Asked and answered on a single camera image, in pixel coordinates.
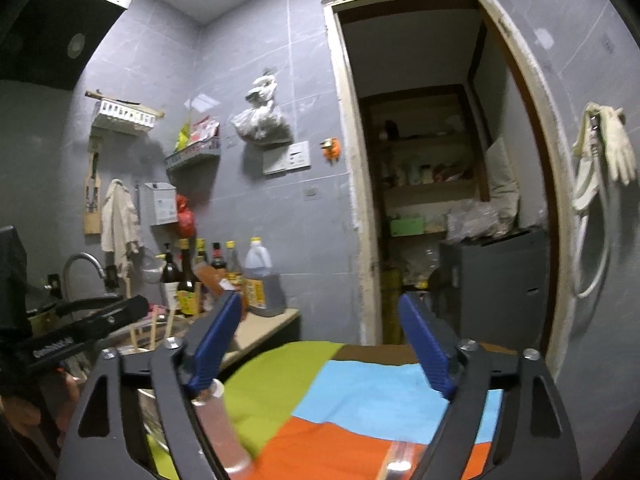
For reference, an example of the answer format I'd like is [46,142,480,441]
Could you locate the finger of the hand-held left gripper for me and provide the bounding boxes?
[74,295,151,337]

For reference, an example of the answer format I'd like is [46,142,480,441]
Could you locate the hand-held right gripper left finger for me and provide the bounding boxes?
[57,291,244,480]

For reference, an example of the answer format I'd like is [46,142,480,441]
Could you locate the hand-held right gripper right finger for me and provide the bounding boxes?
[397,293,584,480]

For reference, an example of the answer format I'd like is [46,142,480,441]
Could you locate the metal spoon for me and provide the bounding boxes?
[377,440,417,480]
[192,379,252,476]

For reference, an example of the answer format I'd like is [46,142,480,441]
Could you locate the person's left hand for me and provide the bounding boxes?
[0,371,82,437]

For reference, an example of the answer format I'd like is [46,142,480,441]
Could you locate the yellow container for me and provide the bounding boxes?
[382,267,404,346]

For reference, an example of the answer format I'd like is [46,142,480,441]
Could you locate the metal strainer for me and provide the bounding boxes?
[140,247,166,281]

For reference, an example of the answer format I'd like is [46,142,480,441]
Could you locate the soy sauce bottle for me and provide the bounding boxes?
[176,239,197,317]

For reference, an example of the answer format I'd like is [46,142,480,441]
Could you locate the white label dark bottle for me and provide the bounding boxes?
[160,242,182,312]

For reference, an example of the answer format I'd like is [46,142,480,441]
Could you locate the metal faucet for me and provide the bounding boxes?
[62,252,119,307]

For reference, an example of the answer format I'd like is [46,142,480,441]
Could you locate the large cooking oil jug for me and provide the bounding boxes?
[242,235,287,317]

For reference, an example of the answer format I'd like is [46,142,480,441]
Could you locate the yellow cap sauce bottle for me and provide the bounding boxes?
[225,239,244,282]

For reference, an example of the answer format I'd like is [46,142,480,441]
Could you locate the beige hanging towel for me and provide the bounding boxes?
[100,178,142,274]

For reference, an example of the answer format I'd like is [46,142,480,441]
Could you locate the grey cabinet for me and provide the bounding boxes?
[438,227,552,347]

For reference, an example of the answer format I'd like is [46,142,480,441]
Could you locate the colourful striped cloth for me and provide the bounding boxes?
[147,340,506,480]

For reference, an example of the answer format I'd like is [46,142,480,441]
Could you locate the red plastic bag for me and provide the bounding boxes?
[174,194,197,237]

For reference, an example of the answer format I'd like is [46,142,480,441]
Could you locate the green box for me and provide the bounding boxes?
[388,215,426,237]

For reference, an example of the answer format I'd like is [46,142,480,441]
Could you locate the crumpled clear plastic bags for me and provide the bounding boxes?
[445,199,512,244]

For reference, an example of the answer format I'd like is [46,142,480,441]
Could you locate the wooden shelf unit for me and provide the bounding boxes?
[359,84,489,242]

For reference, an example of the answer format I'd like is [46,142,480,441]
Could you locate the snack packets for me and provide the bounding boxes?
[173,115,221,154]

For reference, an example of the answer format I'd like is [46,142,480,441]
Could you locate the clear hanging plastic bag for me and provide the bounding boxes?
[230,73,292,146]

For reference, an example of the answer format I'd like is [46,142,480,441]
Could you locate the black range hood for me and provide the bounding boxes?
[0,0,139,94]

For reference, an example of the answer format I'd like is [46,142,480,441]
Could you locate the black pan handle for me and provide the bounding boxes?
[50,297,124,317]

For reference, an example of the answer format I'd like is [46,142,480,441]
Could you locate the brown wooden handle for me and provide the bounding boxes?
[194,264,234,302]

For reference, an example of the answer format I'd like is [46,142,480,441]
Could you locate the white perforated wall box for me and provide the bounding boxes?
[143,182,179,226]

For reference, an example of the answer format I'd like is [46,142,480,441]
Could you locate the wooden wall knife block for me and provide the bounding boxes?
[82,135,105,235]

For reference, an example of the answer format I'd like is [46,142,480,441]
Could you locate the white door frame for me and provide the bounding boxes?
[322,0,577,357]

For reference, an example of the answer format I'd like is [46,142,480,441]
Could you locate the white hose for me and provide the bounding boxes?
[569,179,614,300]

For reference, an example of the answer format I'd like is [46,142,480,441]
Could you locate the wall outlet panel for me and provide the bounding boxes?
[262,140,311,176]

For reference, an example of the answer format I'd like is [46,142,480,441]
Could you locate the white wall basket rack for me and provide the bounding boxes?
[85,90,165,135]

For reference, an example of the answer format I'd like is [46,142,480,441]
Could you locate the orange wall hook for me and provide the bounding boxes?
[320,135,344,165]

